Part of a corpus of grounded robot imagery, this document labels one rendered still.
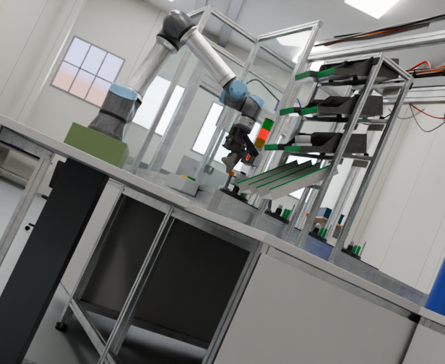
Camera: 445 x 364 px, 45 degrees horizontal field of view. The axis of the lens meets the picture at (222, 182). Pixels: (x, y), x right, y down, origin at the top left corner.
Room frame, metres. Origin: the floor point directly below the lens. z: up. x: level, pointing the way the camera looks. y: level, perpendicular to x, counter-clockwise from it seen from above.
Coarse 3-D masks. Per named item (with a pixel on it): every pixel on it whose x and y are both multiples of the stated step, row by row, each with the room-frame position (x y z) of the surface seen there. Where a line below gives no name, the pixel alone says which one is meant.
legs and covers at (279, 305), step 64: (128, 192) 2.80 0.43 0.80; (128, 256) 3.00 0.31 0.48; (192, 256) 3.17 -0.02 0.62; (256, 256) 1.59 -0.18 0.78; (64, 320) 2.87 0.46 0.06; (128, 320) 2.24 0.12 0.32; (192, 320) 3.25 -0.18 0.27; (256, 320) 1.62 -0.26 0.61; (320, 320) 1.72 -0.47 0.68; (384, 320) 1.85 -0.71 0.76
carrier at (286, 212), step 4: (280, 204) 2.47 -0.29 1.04; (280, 208) 2.47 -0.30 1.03; (268, 212) 2.42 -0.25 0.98; (272, 212) 2.41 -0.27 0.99; (276, 212) 2.46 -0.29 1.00; (280, 212) 2.46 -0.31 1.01; (284, 212) 2.50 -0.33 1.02; (288, 212) 2.48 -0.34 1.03; (292, 212) 2.44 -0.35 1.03; (272, 216) 2.32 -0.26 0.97; (276, 216) 2.41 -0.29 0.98; (280, 216) 2.41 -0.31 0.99; (284, 216) 2.50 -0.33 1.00; (288, 216) 2.48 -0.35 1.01; (280, 220) 2.35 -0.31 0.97; (284, 220) 2.41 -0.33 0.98; (288, 220) 2.43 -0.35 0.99; (296, 228) 2.39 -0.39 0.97
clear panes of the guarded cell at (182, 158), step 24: (168, 72) 3.16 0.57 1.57; (240, 72) 3.71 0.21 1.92; (144, 96) 3.38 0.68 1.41; (144, 120) 3.18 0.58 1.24; (168, 120) 3.56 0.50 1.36; (192, 120) 3.63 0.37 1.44; (216, 120) 3.70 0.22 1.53; (192, 144) 3.66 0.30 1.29; (144, 168) 3.55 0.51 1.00; (168, 168) 3.63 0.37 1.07; (192, 168) 3.70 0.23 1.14
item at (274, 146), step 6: (318, 132) 2.06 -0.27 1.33; (324, 132) 2.07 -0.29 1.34; (330, 132) 2.08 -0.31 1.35; (336, 132) 2.09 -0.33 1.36; (294, 138) 2.18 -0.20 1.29; (312, 138) 2.06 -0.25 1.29; (264, 144) 2.14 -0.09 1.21; (270, 144) 2.08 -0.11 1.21; (276, 144) 2.03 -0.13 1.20; (282, 144) 2.03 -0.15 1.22; (288, 144) 2.04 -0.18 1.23; (270, 150) 2.14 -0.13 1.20; (276, 150) 2.13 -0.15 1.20; (282, 150) 2.12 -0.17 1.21
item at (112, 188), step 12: (108, 180) 3.22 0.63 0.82; (108, 192) 3.09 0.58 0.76; (108, 204) 3.00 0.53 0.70; (96, 216) 3.11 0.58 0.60; (96, 228) 3.02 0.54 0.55; (84, 240) 3.12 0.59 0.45; (84, 252) 3.04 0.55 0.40; (72, 264) 3.12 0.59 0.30; (84, 264) 2.95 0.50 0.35; (72, 276) 3.04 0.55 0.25; (72, 288) 2.95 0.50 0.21; (60, 324) 2.93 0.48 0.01
